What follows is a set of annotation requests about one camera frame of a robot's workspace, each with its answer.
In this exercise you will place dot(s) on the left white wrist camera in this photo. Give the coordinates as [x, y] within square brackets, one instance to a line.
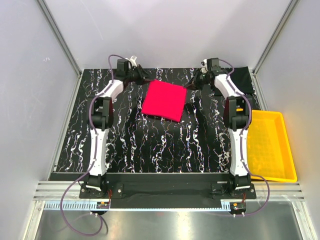
[133, 61]

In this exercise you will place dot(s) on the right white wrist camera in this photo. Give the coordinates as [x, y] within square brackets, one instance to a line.
[204, 66]

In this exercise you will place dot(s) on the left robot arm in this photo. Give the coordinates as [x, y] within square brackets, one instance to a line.
[101, 119]

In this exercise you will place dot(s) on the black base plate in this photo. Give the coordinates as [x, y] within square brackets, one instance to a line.
[165, 185]

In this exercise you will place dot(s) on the right aluminium frame post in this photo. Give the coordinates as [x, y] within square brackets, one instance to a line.
[275, 35]

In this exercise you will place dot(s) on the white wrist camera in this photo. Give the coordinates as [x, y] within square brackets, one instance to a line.
[204, 66]
[133, 61]

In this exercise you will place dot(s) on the folded black t shirt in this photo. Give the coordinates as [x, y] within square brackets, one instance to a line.
[241, 78]

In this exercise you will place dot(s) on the yellow plastic bin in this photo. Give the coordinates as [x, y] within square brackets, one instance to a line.
[268, 149]

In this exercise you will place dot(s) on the slotted cable duct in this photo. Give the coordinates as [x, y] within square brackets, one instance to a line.
[143, 204]

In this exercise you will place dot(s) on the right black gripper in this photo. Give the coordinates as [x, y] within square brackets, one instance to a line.
[198, 79]

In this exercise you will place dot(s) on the right connector block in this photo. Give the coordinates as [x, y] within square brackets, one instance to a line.
[239, 206]

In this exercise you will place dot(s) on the connector block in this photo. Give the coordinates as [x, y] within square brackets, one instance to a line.
[239, 206]
[103, 204]

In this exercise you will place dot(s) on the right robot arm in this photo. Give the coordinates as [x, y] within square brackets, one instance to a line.
[237, 117]

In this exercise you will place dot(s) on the aluminium frame post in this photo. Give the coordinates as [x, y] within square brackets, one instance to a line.
[275, 35]
[58, 35]

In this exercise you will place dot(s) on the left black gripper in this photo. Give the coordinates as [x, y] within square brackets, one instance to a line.
[140, 74]

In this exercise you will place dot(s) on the left aluminium frame post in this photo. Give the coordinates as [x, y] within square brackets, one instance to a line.
[58, 35]

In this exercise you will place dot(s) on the left connector block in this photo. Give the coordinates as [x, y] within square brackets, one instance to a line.
[103, 204]

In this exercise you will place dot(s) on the pink t shirt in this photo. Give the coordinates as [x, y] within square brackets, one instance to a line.
[164, 100]

